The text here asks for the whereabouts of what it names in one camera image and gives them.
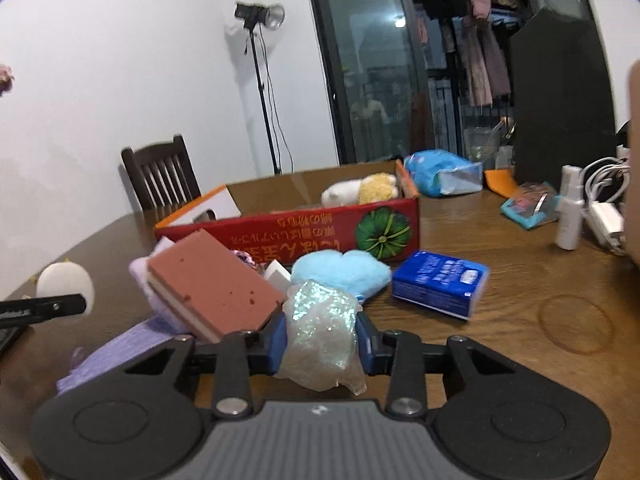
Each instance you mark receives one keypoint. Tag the red cardboard box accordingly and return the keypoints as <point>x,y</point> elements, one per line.
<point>300,230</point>

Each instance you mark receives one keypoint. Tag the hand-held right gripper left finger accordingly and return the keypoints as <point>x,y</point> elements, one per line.
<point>277,345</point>

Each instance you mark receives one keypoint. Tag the white plush toy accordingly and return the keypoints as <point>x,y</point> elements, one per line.
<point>340,193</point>

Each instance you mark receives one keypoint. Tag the yellow plush toy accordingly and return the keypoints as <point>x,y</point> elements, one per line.
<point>378,188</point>

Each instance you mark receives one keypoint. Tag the light blue wipes pack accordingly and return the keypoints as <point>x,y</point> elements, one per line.
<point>435,170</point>

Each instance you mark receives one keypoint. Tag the white round plush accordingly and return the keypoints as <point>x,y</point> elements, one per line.
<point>62,280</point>

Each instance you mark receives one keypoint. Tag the white charger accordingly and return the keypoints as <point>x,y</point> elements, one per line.
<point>607,222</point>

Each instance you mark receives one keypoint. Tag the black board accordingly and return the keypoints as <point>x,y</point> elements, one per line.
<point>560,110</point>

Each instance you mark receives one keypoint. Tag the pink flower decoration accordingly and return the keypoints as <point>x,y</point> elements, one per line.
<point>5,80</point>

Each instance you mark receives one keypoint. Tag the shiny pink wrapper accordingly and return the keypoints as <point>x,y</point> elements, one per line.
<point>246,258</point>

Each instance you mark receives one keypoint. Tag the pink and white sponge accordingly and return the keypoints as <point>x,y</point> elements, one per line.
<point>210,280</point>

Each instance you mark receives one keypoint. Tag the dark wooden chair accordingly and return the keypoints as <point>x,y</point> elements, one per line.
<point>160,175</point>

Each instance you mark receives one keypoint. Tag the blue heart plush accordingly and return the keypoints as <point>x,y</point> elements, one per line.
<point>340,267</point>

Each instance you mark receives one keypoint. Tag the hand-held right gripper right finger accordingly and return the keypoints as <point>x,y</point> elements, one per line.
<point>364,345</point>

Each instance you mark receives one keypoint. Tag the rack of hanging clothes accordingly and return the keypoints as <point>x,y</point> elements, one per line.
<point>480,60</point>

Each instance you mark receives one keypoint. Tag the iridescent plastic wrap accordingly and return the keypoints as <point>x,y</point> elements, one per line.
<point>320,330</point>

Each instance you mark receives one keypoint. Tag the glass sliding door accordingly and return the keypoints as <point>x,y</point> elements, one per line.
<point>360,60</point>

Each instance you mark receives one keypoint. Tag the black tripod stand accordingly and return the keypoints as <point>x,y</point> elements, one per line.
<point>260,85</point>

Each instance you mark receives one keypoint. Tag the orange plastic item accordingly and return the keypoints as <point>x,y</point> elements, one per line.
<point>500,182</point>

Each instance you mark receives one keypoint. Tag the blue tissue pack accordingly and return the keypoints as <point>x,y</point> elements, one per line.
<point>435,280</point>

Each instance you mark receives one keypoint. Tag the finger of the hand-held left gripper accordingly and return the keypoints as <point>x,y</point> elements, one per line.
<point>45,306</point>

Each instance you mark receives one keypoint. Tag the teal snack packet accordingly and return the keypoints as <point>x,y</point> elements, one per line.
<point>525,210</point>

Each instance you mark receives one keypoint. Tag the purple knit cloth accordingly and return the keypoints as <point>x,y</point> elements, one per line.
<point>115,355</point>

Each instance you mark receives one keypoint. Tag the white spray bottle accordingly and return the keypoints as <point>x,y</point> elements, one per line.
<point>570,220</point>

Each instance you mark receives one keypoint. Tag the small white foam block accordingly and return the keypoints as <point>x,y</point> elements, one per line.
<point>276,275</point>

